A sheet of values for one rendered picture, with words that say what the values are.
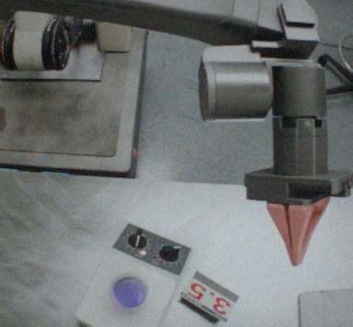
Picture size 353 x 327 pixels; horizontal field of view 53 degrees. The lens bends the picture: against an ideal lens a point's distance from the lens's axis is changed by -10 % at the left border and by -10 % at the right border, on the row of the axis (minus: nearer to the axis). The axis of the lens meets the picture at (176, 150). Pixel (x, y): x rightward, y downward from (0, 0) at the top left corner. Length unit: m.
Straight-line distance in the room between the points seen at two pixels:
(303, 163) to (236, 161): 1.31
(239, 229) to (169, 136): 1.02
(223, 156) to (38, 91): 0.81
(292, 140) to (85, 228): 0.45
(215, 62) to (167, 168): 1.26
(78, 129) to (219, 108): 0.97
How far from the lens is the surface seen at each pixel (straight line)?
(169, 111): 1.76
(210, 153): 1.66
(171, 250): 0.62
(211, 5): 0.39
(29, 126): 1.33
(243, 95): 0.34
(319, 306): 0.72
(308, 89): 0.36
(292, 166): 0.36
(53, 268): 0.70
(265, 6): 0.40
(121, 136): 1.25
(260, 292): 0.70
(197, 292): 0.65
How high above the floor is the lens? 1.41
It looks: 59 degrees down
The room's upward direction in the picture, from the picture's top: 8 degrees clockwise
